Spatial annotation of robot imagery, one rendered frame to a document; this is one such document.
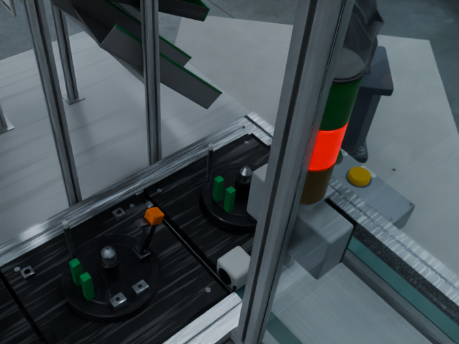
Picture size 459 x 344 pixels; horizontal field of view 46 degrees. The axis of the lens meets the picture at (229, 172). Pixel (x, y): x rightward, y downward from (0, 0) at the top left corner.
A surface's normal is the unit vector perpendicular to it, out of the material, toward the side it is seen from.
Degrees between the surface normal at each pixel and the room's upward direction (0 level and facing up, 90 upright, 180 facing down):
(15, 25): 0
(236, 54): 0
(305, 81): 90
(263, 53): 0
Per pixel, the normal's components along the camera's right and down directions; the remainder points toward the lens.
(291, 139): -0.76, 0.44
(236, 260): 0.07, -0.68
